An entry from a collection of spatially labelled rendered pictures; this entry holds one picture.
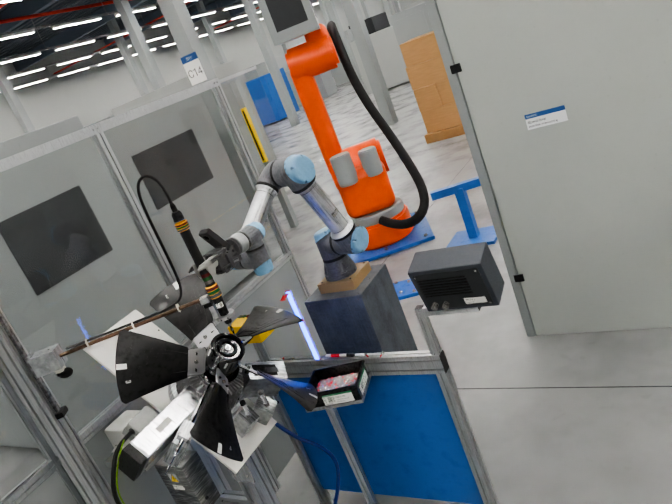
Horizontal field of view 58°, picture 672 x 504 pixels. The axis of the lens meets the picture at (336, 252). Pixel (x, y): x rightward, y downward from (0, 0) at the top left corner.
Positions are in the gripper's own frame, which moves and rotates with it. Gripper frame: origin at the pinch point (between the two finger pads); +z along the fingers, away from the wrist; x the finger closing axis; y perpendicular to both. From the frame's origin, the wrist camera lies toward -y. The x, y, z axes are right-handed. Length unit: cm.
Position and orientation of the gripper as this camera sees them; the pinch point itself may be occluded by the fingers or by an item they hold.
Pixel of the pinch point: (194, 268)
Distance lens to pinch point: 208.2
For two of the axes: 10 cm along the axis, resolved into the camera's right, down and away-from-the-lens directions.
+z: -4.8, 4.5, -7.5
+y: 3.5, 8.8, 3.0
